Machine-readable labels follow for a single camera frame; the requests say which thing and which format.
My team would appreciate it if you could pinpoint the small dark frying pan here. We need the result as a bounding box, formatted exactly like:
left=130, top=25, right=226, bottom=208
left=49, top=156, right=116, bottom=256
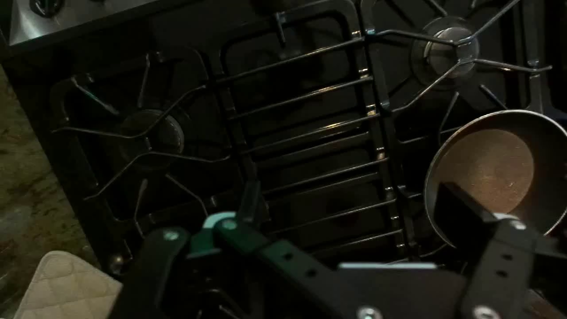
left=424, top=0, right=567, bottom=254

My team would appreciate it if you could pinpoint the black stove knob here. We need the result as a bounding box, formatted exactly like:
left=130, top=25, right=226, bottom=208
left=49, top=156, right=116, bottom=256
left=29, top=0, right=68, bottom=18

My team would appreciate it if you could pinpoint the white quilted pot holder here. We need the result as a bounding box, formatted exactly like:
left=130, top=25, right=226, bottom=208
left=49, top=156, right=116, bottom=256
left=15, top=249, right=125, bottom=319

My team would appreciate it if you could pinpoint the round stove burner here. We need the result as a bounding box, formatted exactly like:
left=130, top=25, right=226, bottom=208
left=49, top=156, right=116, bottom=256
left=410, top=16, right=481, bottom=93
left=119, top=109, right=189, bottom=174

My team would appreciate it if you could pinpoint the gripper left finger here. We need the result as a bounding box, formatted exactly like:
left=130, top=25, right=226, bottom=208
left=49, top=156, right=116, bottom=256
left=111, top=181, right=360, bottom=319

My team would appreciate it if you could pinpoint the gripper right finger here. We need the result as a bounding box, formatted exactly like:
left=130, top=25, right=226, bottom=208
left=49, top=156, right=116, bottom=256
left=433, top=181, right=567, bottom=319

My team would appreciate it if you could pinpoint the black cast iron stove grate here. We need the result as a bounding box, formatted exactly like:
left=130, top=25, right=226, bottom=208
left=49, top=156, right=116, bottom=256
left=50, top=50, right=238, bottom=240
left=366, top=0, right=567, bottom=149

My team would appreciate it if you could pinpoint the black gas stove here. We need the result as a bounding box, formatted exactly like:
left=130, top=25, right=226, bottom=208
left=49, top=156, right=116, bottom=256
left=0, top=0, right=567, bottom=280

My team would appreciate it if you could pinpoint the black ladder-shaped stove grate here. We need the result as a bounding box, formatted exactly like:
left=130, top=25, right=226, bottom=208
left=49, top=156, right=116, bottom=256
left=217, top=9, right=419, bottom=263

